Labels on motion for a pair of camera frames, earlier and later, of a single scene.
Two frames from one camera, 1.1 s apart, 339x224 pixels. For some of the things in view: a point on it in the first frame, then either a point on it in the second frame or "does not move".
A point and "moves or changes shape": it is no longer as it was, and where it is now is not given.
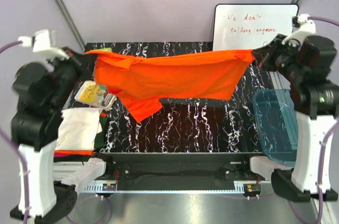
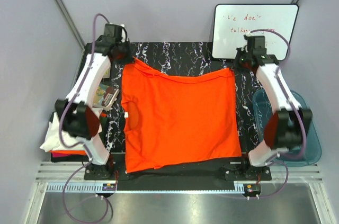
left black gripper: x=72 y=59 → x=129 y=59
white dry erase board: x=245 y=27 does not move
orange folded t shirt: x=78 y=152 does not move
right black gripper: x=265 y=55 → x=239 y=70
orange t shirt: x=141 y=81 moves or changes shape
